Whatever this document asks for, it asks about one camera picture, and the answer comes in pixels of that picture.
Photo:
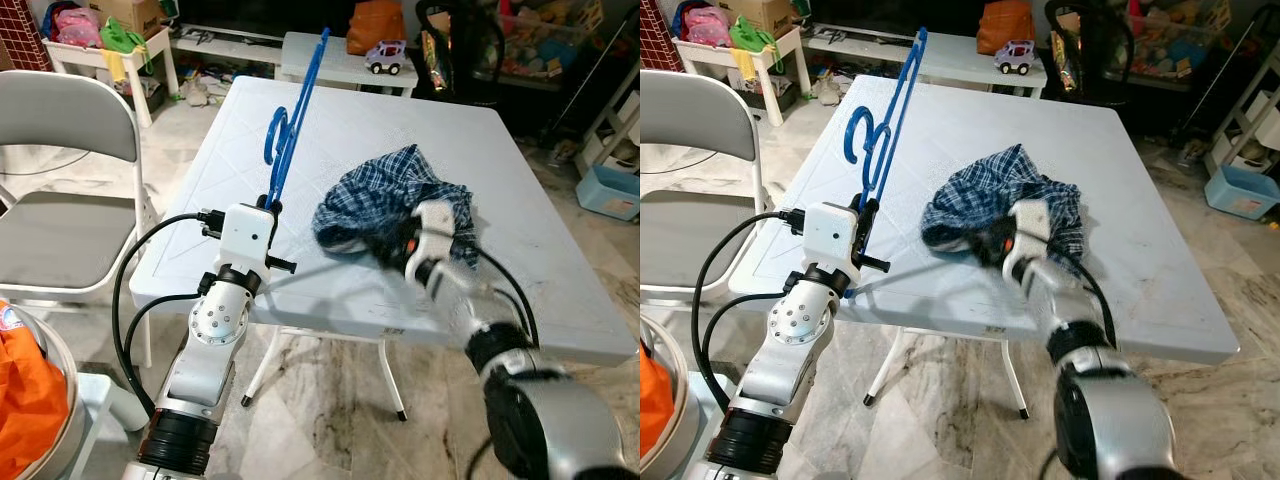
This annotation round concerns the blue plaid shirt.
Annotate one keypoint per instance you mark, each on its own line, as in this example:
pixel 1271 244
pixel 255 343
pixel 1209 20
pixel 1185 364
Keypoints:
pixel 990 185
pixel 380 190

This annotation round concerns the blue plastic clothes hanger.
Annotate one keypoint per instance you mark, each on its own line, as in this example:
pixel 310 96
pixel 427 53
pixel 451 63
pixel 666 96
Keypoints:
pixel 302 105
pixel 897 108

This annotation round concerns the orange t-shirt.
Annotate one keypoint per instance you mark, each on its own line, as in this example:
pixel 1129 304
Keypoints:
pixel 655 400
pixel 30 400

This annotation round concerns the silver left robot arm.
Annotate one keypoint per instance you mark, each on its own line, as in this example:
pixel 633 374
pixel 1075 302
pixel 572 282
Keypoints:
pixel 215 325
pixel 795 330

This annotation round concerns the white plastic folding table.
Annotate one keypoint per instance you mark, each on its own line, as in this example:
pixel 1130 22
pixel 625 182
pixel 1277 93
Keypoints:
pixel 400 120
pixel 1050 130

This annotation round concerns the white low table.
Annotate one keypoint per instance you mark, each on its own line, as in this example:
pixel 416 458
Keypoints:
pixel 320 60
pixel 960 60

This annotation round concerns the white low shelf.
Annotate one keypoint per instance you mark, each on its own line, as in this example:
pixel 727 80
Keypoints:
pixel 860 42
pixel 230 45

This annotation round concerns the small white side table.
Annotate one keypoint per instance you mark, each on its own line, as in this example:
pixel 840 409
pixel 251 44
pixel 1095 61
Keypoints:
pixel 160 50
pixel 790 50

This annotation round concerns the grey folding chair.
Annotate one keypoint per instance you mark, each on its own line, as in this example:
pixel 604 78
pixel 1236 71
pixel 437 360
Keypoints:
pixel 690 240
pixel 60 240

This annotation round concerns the white purple toy car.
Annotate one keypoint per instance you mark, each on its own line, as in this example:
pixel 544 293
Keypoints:
pixel 1015 58
pixel 385 60

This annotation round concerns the black baby stroller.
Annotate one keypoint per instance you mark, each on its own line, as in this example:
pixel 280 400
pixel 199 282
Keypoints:
pixel 470 80
pixel 1100 80

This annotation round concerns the orange-brown bag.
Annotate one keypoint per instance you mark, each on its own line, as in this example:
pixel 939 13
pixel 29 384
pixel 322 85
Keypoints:
pixel 1005 28
pixel 375 28

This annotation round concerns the green toy bag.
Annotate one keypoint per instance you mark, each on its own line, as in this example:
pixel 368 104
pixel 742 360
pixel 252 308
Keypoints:
pixel 120 38
pixel 752 35

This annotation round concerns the brown cardboard box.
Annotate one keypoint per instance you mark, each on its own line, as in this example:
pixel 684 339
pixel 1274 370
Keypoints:
pixel 770 12
pixel 140 15

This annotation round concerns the light blue plastic basin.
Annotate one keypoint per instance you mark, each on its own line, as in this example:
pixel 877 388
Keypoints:
pixel 1245 195
pixel 610 195

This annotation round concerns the white plastic stool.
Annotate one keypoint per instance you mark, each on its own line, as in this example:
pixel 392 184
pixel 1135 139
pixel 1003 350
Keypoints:
pixel 700 420
pixel 100 395

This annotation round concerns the white round laundry basket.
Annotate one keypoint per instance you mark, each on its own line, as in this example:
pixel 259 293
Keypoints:
pixel 72 390
pixel 682 400

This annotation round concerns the clear toy storage bin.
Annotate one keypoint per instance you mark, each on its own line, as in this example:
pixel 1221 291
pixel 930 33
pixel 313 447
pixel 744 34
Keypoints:
pixel 1180 40
pixel 550 40

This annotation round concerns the red brick pattern panel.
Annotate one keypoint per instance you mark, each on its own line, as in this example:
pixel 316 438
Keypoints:
pixel 20 35
pixel 658 35

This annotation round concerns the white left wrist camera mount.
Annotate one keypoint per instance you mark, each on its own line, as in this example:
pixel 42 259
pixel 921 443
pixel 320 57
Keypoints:
pixel 830 235
pixel 245 235

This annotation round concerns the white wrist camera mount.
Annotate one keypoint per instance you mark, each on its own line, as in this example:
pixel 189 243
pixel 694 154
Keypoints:
pixel 1030 225
pixel 435 225
pixel 830 235
pixel 245 235

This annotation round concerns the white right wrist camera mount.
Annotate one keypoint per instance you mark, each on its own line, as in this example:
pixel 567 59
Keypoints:
pixel 1030 225
pixel 435 225

